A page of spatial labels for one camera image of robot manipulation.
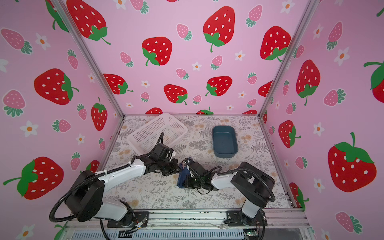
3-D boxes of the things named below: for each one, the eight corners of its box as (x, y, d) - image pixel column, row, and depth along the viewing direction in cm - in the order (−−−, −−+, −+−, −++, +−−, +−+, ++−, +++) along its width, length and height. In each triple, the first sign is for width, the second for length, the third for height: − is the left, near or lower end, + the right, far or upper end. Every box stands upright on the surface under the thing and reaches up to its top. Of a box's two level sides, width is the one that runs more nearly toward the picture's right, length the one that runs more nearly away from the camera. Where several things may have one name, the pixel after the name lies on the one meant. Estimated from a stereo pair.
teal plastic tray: (214, 158, 99) (214, 153, 94) (212, 131, 114) (212, 125, 109) (238, 158, 99) (240, 153, 94) (233, 131, 114) (234, 125, 109)
